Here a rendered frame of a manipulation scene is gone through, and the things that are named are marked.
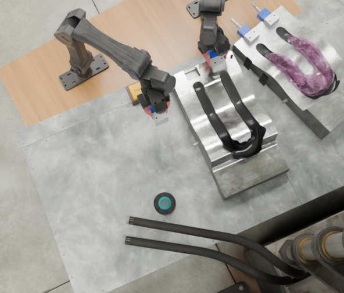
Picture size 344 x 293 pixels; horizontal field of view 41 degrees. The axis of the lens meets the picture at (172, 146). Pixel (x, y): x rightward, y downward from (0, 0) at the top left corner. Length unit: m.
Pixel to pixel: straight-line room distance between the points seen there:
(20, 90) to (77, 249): 0.67
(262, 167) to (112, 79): 0.69
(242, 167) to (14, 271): 1.45
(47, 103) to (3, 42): 1.18
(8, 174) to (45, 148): 0.92
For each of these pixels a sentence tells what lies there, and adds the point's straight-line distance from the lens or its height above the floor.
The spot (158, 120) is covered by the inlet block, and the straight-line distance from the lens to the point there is 1.64.
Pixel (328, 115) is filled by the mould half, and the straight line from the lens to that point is 1.77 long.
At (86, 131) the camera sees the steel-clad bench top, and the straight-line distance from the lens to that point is 1.83.
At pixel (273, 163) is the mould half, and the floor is 0.86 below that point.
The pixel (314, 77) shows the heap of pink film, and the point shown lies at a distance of 1.83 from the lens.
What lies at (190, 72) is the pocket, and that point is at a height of 0.86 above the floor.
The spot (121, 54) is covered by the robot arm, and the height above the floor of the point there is 1.22.
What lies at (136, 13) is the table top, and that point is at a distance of 2.01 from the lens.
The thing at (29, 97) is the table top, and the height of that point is 0.80.
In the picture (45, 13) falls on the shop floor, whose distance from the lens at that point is 3.06.
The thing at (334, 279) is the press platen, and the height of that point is 1.04.
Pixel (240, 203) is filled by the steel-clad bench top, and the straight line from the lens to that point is 1.74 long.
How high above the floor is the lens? 2.51
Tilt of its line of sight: 75 degrees down
